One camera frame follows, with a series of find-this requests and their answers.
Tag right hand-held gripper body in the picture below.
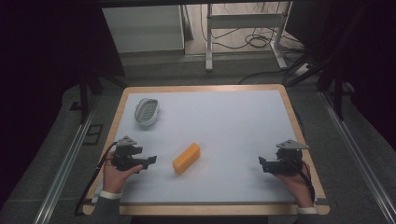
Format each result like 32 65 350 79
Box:
266 139 310 177

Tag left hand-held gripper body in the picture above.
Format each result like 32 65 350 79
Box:
111 135 145 172

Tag orange soap bar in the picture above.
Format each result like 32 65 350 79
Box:
172 142 202 175

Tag white soap dish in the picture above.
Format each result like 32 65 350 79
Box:
134 97 161 127

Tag person's left hand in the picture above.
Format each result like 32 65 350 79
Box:
102 151 145 195

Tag person's right hand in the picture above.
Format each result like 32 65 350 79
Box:
273 171 314 209

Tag black floor socket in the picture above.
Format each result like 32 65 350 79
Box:
82 123 104 147

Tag white table mat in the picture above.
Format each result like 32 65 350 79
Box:
92 90 297 205

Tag black metal stand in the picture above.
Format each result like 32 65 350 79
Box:
70 69 128 125

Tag white power strip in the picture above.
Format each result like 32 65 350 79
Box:
294 63 312 77

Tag black tripod stand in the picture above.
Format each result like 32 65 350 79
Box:
285 46 356 121

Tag white cabinet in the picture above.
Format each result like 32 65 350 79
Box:
102 5 186 54

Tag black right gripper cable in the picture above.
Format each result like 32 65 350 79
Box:
291 161 317 203

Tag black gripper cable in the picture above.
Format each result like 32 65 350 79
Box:
291 161 317 203
74 141 119 217

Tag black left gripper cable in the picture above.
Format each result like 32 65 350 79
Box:
74 141 119 217

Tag silver floor rail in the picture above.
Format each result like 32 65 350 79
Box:
32 98 100 224
319 91 396 224

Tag black floor cables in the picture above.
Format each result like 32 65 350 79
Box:
200 2 305 52

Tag white metal desk frame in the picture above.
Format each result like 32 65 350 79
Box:
205 1 293 73

